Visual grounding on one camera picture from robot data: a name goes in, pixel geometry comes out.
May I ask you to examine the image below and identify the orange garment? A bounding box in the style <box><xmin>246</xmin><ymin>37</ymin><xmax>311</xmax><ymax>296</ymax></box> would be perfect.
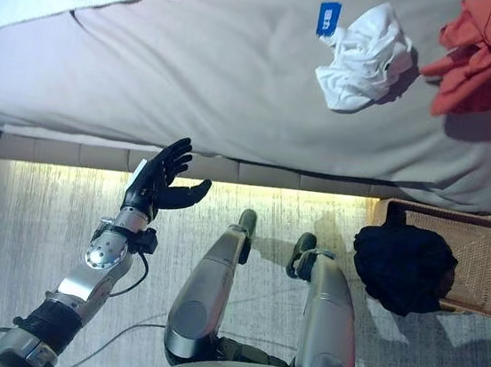
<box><xmin>415</xmin><ymin>0</ymin><xmax>491</xmax><ymax>124</ymax></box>

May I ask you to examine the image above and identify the white garment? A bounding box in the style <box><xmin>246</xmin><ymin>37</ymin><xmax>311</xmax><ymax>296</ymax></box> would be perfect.
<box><xmin>310</xmin><ymin>0</ymin><xmax>423</xmax><ymax>120</ymax></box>

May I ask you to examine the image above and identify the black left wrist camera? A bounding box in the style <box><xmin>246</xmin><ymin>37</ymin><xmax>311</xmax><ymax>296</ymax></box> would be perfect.
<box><xmin>128</xmin><ymin>225</ymin><xmax>160</xmax><ymax>255</ymax></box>

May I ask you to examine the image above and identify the silver robot leg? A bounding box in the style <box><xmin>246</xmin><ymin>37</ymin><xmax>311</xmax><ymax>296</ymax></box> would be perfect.
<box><xmin>160</xmin><ymin>218</ymin><xmax>254</xmax><ymax>367</ymax></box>
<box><xmin>285</xmin><ymin>246</ymin><xmax>370</xmax><ymax>367</ymax></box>

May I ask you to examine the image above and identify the beige covered bed mattress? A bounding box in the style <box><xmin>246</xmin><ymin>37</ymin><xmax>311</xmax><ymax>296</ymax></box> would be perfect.
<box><xmin>0</xmin><ymin>0</ymin><xmax>491</xmax><ymax>217</ymax></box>

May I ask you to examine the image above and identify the thin grey floor cable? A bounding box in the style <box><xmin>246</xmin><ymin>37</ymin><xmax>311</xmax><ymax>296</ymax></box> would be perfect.
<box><xmin>54</xmin><ymin>311</ymin><xmax>169</xmax><ymax>367</ymax></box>

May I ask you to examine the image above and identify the beige padded bed frame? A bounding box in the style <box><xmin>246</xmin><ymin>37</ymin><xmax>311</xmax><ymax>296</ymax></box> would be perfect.
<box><xmin>0</xmin><ymin>128</ymin><xmax>491</xmax><ymax>219</ymax></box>

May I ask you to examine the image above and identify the black garment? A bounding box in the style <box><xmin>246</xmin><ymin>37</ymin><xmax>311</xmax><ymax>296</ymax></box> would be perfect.
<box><xmin>344</xmin><ymin>219</ymin><xmax>463</xmax><ymax>324</ymax></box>

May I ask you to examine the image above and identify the white bed sheet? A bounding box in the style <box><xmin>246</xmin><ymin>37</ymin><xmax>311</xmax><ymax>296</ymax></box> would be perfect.
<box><xmin>0</xmin><ymin>0</ymin><xmax>466</xmax><ymax>94</ymax></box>

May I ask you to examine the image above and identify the blue label tag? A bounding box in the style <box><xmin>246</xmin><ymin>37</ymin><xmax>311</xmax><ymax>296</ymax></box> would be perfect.
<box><xmin>316</xmin><ymin>0</ymin><xmax>344</xmax><ymax>39</ymax></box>

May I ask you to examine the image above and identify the silver right robot leg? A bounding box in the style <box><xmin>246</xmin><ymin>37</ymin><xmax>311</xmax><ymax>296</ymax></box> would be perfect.
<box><xmin>285</xmin><ymin>246</ymin><xmax>370</xmax><ymax>367</ymax></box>

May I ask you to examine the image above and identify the woven wicker laundry basket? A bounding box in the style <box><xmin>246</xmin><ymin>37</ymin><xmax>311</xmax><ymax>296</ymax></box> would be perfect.
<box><xmin>355</xmin><ymin>194</ymin><xmax>491</xmax><ymax>320</ymax></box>

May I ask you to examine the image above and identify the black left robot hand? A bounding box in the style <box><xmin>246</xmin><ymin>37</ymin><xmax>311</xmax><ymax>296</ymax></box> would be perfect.
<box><xmin>118</xmin><ymin>130</ymin><xmax>219</xmax><ymax>234</ymax></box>

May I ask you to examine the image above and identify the dark left robot foot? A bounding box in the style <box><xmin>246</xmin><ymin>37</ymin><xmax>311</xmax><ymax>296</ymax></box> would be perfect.
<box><xmin>237</xmin><ymin>207</ymin><xmax>259</xmax><ymax>239</ymax></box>

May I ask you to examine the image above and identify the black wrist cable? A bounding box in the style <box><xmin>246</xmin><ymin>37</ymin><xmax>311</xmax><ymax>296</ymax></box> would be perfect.
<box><xmin>108</xmin><ymin>245</ymin><xmax>152</xmax><ymax>302</ymax></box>

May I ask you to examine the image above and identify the grey striped rug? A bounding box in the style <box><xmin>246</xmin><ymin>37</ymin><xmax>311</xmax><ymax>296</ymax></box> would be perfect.
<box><xmin>0</xmin><ymin>153</ymin><xmax>491</xmax><ymax>367</ymax></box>

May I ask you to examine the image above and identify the silver left robot leg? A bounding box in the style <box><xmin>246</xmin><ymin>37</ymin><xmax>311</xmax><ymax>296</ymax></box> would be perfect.
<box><xmin>160</xmin><ymin>218</ymin><xmax>254</xmax><ymax>367</ymax></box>

